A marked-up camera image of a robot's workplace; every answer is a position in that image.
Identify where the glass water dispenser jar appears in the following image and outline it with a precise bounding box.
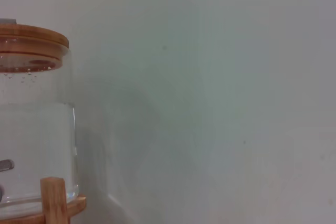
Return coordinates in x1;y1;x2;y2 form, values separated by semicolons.
0;37;80;211

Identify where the round bamboo jar lid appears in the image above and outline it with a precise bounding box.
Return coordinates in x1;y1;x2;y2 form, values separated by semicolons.
0;24;70;73

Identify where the wooden dispenser stand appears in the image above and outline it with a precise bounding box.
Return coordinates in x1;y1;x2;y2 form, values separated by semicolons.
0;177;87;224

